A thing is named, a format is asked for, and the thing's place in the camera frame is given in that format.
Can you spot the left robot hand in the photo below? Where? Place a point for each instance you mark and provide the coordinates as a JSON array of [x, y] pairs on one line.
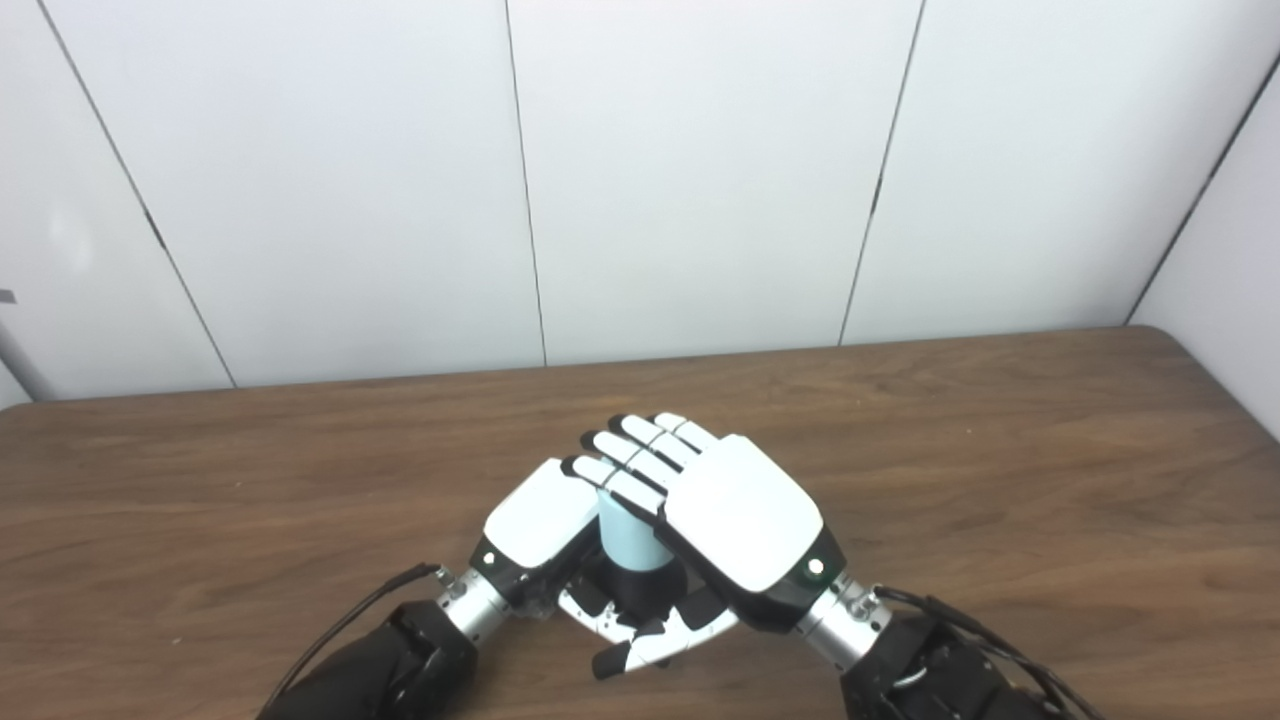
[[540, 515]]

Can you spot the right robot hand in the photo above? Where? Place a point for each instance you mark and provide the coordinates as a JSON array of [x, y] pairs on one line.
[[745, 510]]

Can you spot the light blue cylinder cup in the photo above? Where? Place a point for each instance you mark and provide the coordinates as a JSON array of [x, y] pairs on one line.
[[625, 535]]

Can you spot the black nozzle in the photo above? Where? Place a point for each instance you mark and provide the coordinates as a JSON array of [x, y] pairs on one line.
[[635, 595]]

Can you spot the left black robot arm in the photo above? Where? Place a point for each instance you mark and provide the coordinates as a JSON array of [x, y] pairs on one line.
[[380, 665]]

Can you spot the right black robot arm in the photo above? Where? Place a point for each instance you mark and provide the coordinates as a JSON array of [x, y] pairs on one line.
[[920, 660]]

